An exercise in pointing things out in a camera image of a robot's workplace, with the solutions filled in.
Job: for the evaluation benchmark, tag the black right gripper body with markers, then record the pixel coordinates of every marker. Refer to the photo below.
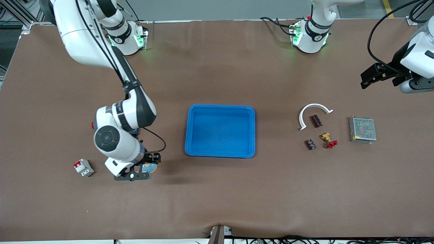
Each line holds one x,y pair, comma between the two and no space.
149,158

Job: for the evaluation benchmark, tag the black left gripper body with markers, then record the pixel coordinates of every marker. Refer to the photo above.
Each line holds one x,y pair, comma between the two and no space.
395,66

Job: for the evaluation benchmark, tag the blue plastic tray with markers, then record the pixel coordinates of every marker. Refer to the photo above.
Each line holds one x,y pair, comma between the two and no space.
220,132

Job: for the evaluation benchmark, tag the aluminium frame post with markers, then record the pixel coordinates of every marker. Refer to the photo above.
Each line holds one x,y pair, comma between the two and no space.
411,21
27,25

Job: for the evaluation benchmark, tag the light blue bell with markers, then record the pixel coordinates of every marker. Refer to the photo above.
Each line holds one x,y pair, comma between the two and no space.
151,167

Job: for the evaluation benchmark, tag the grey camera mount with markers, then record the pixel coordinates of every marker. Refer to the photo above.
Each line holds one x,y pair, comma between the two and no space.
218,235

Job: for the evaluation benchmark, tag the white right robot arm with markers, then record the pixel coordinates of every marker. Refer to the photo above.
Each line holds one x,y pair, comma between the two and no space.
78,37

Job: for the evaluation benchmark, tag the white curved plastic bracket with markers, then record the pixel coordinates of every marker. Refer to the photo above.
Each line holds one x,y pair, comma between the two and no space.
315,105

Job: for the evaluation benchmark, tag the metal mesh power supply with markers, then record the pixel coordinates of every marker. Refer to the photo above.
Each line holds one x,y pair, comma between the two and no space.
362,129

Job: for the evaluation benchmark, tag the white red circuit breaker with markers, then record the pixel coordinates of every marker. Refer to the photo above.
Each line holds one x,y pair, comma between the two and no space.
83,167

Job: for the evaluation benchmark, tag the dark brown capacitor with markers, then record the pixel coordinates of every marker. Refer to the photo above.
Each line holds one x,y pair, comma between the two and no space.
316,121
311,144

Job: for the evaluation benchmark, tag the black red push button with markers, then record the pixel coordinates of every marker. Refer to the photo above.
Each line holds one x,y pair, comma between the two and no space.
135,130

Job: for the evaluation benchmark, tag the brown table mat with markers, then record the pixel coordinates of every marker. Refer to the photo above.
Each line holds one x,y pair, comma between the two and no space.
217,196

